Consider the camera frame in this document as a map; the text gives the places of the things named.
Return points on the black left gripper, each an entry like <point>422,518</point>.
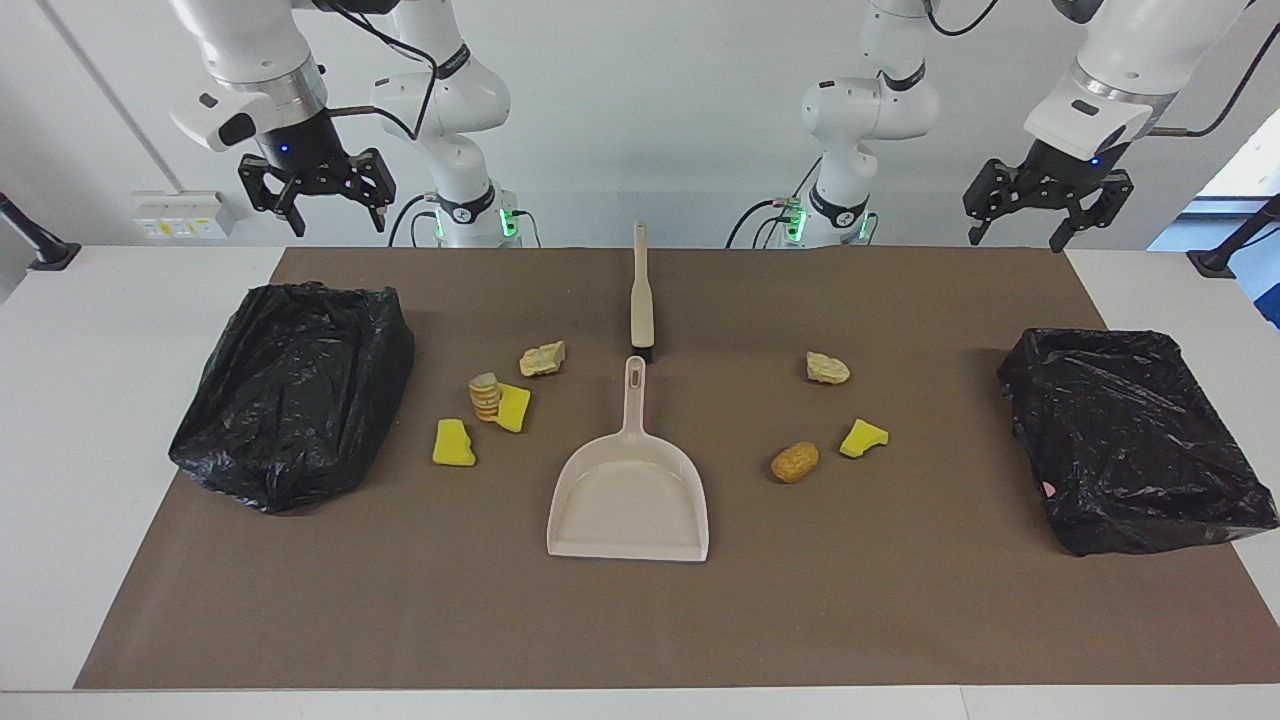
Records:
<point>1055,172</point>

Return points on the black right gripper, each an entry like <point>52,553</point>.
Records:
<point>300,150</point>

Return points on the striped round foam piece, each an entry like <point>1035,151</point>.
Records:
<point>484,397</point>

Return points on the pale foam piece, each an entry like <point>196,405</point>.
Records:
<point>543,359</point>
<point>828,369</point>

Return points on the yellow sponge piece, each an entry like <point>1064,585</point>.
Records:
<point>515,408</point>
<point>453,445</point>
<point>862,439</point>

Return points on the beige hand brush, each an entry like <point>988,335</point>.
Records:
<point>641,300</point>

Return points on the brown potato shaped piece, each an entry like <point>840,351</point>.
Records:
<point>795,463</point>

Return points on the beige plastic dustpan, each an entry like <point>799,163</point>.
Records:
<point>628,500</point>

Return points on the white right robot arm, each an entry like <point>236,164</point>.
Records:
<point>440,100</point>

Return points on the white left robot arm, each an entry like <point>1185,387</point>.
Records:
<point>870,100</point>

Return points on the black bag lined bin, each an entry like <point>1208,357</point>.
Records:
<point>290,400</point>

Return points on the black bag bin pink spot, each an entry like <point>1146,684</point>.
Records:
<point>1130,440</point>

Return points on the black clamp stand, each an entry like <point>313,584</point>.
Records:
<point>1215,265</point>
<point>55,258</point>

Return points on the brown table mat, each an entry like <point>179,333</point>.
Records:
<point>640,620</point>

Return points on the white wall socket box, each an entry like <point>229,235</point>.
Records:
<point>180,212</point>

